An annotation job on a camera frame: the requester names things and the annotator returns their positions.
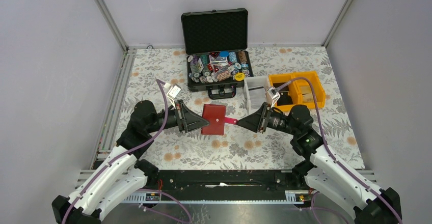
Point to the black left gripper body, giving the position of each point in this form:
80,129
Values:
176,117

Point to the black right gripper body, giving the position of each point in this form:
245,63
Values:
275,120

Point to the red leather card holder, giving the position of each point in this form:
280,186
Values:
216,116

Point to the white plastic bin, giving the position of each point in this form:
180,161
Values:
256,81

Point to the yellow bin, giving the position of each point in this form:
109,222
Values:
311,79
278,80

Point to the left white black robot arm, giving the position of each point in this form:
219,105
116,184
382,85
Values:
123,171

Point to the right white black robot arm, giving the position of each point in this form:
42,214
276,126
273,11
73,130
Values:
325,171

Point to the black card in yellow bin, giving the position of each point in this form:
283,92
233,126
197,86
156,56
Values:
285,99

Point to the cards in white bin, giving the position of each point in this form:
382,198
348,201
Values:
257,97

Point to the beige cards in yellow bin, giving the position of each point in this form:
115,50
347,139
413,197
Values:
306,94

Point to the yellow round dealer chip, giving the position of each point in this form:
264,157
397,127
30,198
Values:
239,76

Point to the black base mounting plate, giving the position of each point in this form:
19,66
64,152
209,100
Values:
174,182

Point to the black poker chip case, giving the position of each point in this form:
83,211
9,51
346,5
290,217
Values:
212,32

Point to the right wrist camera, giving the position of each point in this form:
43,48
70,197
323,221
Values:
273,94

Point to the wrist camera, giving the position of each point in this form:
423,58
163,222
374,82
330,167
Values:
273,94
173,91

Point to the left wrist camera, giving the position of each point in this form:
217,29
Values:
173,91

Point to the white slotted cable duct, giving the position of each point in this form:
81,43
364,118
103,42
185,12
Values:
255,197

